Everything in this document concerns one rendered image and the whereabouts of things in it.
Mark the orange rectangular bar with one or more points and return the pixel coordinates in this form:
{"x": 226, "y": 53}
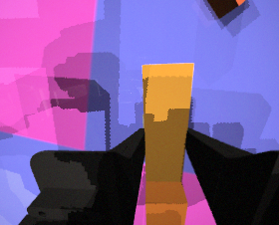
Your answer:
{"x": 166, "y": 104}

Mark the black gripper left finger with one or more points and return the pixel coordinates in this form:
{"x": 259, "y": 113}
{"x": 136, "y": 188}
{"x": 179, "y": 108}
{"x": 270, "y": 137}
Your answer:
{"x": 117, "y": 171}

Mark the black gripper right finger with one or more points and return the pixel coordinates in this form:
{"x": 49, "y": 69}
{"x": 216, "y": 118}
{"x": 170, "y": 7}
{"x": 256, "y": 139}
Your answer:
{"x": 238, "y": 185}

